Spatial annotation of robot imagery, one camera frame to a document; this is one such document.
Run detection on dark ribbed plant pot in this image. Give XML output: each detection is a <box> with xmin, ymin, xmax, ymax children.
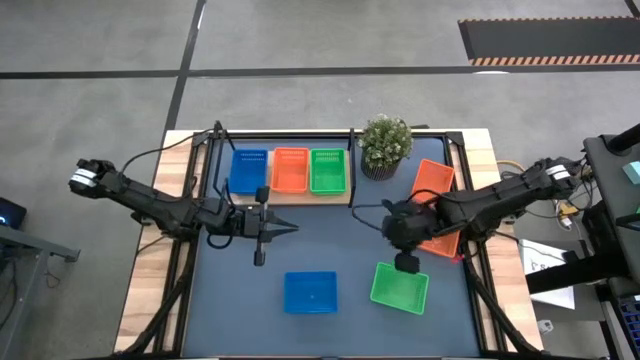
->
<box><xmin>360</xmin><ymin>154</ymin><xmax>401</xmax><ymax>182</ymax></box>

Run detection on red-orange plastic basket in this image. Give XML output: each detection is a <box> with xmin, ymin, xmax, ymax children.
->
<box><xmin>270</xmin><ymin>146</ymin><xmax>311</xmax><ymax>195</ymax></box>
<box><xmin>410</xmin><ymin>158</ymin><xmax>456</xmax><ymax>204</ymax></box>
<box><xmin>417</xmin><ymin>230</ymin><xmax>461</xmax><ymax>259</ymax></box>

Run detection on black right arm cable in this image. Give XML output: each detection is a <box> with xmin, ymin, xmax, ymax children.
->
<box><xmin>350</xmin><ymin>188</ymin><xmax>451</xmax><ymax>235</ymax></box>

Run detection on tangled floor cables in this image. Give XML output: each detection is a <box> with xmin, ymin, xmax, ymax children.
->
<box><xmin>497</xmin><ymin>158</ymin><xmax>599</xmax><ymax>231</ymax></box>

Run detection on white paper sheet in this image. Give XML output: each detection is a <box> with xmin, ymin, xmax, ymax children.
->
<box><xmin>519</xmin><ymin>238</ymin><xmax>576</xmax><ymax>310</ymax></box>

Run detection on dark grey desk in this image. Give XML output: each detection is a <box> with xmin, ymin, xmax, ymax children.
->
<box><xmin>582</xmin><ymin>133</ymin><xmax>640</xmax><ymax>286</ymax></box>

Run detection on wooden shelf with black frame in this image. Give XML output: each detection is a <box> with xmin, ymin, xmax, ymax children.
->
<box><xmin>212</xmin><ymin>127</ymin><xmax>357</xmax><ymax>210</ymax></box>

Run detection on blue plastic basket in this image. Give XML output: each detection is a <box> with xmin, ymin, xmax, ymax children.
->
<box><xmin>228</xmin><ymin>148</ymin><xmax>269</xmax><ymax>196</ymax></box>
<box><xmin>283</xmin><ymin>271</ymin><xmax>339</xmax><ymax>315</ymax></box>

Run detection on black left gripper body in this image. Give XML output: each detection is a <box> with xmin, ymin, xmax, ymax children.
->
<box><xmin>233</xmin><ymin>185</ymin><xmax>275</xmax><ymax>268</ymax></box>

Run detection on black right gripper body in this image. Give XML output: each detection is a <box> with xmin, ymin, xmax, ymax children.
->
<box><xmin>381</xmin><ymin>198</ymin><xmax>437</xmax><ymax>275</ymax></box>

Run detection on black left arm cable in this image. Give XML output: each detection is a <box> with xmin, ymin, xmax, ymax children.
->
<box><xmin>119</xmin><ymin>127</ymin><xmax>236</xmax><ymax>250</ymax></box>

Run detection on black metal rig frame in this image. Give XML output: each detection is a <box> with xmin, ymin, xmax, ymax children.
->
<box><xmin>114</xmin><ymin>127</ymin><xmax>549</xmax><ymax>360</ymax></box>

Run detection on green plastic basket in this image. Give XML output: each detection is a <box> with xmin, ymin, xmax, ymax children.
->
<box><xmin>309</xmin><ymin>148</ymin><xmax>348</xmax><ymax>196</ymax></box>
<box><xmin>369</xmin><ymin>261</ymin><xmax>430</xmax><ymax>316</ymax></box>

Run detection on green artificial plant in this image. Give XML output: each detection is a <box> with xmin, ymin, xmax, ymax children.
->
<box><xmin>357</xmin><ymin>113</ymin><xmax>415</xmax><ymax>170</ymax></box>

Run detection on grey metal table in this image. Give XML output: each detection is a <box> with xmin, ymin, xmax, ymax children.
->
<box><xmin>0</xmin><ymin>224</ymin><xmax>81</xmax><ymax>360</ymax></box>

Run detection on black hazard-striped floor mat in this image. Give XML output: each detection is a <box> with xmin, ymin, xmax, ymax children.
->
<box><xmin>458</xmin><ymin>17</ymin><xmax>640</xmax><ymax>67</ymax></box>

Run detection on black metal beam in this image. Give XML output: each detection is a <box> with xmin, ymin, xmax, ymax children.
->
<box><xmin>524</xmin><ymin>252</ymin><xmax>631</xmax><ymax>295</ymax></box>

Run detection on blue table mat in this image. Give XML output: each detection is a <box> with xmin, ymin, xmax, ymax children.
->
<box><xmin>180</xmin><ymin>137</ymin><xmax>482</xmax><ymax>359</ymax></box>

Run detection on black electronic device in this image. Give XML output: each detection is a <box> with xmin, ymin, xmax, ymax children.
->
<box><xmin>0</xmin><ymin>196</ymin><xmax>28</xmax><ymax>230</ymax></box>

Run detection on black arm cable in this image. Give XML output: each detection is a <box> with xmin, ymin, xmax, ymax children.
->
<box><xmin>350</xmin><ymin>188</ymin><xmax>451</xmax><ymax>235</ymax></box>
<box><xmin>119</xmin><ymin>127</ymin><xmax>236</xmax><ymax>250</ymax></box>

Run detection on backlit keyboard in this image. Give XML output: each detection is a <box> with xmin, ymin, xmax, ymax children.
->
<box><xmin>617</xmin><ymin>294</ymin><xmax>640</xmax><ymax>354</ymax></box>

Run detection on black cylindrical pole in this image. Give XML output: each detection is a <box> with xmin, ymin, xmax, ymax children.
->
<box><xmin>605</xmin><ymin>122</ymin><xmax>640</xmax><ymax>154</ymax></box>

